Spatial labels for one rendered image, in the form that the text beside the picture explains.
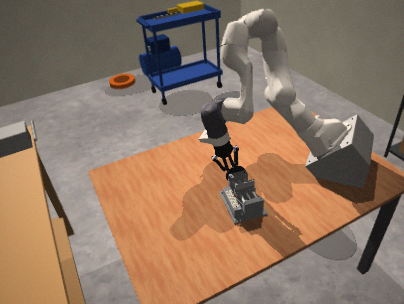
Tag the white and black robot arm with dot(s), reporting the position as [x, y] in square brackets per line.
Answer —
[321, 136]

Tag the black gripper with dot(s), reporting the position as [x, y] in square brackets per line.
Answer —
[219, 153]

